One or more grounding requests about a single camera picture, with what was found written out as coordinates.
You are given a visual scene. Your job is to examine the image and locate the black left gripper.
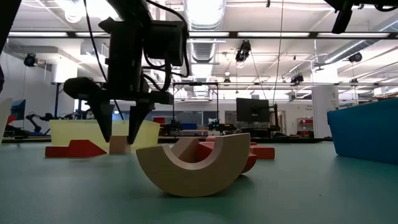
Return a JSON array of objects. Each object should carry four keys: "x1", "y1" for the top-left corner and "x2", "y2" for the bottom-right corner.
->
[{"x1": 63, "y1": 18, "x2": 174, "y2": 145}]

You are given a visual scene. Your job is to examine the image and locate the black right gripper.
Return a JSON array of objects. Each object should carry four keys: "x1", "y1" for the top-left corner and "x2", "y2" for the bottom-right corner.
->
[{"x1": 323, "y1": 0, "x2": 366, "y2": 34}]

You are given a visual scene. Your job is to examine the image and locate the natural wooden cube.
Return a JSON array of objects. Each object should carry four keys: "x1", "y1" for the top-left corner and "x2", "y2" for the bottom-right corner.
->
[{"x1": 109, "y1": 136, "x2": 132, "y2": 154}]

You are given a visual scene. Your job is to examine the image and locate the red roof-shaped block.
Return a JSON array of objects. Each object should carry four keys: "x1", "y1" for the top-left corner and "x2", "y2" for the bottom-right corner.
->
[{"x1": 65, "y1": 139, "x2": 108, "y2": 158}]

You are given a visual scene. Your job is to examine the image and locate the long red bar block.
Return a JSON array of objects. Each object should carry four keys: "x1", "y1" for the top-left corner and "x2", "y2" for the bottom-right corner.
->
[{"x1": 45, "y1": 146, "x2": 70, "y2": 158}]

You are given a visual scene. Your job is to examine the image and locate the red arch block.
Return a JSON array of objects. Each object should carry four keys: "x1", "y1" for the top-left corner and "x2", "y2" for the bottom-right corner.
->
[{"x1": 195, "y1": 141, "x2": 257, "y2": 174}]

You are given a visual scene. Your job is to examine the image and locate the translucent yellow plastic bin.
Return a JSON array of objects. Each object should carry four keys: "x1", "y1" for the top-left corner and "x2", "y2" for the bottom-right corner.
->
[{"x1": 49, "y1": 119, "x2": 161, "y2": 149}]

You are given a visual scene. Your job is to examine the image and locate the white column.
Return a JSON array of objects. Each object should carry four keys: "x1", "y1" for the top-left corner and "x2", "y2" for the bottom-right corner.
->
[{"x1": 312, "y1": 67, "x2": 340, "y2": 139}]

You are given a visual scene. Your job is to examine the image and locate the large natural wooden arch block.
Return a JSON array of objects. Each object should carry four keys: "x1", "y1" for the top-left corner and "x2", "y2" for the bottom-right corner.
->
[{"x1": 136, "y1": 133, "x2": 251, "y2": 198}]

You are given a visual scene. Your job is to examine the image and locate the blue screen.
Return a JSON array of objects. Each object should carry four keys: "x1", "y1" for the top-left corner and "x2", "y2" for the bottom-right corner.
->
[{"x1": 10, "y1": 99, "x2": 27, "y2": 125}]

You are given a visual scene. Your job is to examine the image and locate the shelf with red bins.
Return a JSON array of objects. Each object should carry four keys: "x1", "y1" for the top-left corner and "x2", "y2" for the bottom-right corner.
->
[{"x1": 297, "y1": 117, "x2": 314, "y2": 138}]

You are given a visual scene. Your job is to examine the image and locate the blue plastic bin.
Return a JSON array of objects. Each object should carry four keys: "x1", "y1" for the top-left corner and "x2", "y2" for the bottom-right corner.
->
[{"x1": 326, "y1": 98, "x2": 398, "y2": 165}]

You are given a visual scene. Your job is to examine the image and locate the black monitor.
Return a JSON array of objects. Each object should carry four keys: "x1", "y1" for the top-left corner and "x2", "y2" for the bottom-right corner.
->
[{"x1": 236, "y1": 97, "x2": 270, "y2": 123}]

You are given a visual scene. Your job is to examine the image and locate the black overhead frame bar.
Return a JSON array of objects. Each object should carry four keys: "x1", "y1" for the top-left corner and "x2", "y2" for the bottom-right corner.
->
[{"x1": 6, "y1": 30, "x2": 398, "y2": 40}]

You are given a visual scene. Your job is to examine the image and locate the thin hanging cable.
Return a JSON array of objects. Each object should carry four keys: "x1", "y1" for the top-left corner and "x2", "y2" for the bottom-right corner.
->
[{"x1": 272, "y1": 0, "x2": 284, "y2": 105}]

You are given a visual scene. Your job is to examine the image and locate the long black cable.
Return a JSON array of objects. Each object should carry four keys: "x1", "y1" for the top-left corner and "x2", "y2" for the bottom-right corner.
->
[{"x1": 82, "y1": 0, "x2": 124, "y2": 121}]

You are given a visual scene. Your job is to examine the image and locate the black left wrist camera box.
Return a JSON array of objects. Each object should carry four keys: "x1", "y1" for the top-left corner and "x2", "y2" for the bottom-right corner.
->
[{"x1": 145, "y1": 20, "x2": 189, "y2": 67}]

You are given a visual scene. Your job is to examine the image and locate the black camera cable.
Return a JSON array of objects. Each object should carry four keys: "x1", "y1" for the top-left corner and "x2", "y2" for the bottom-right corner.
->
[{"x1": 141, "y1": 0, "x2": 191, "y2": 91}]

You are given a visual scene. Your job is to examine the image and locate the silver ceiling duct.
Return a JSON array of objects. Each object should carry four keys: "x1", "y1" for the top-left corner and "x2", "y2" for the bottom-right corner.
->
[{"x1": 183, "y1": 0, "x2": 227, "y2": 98}]

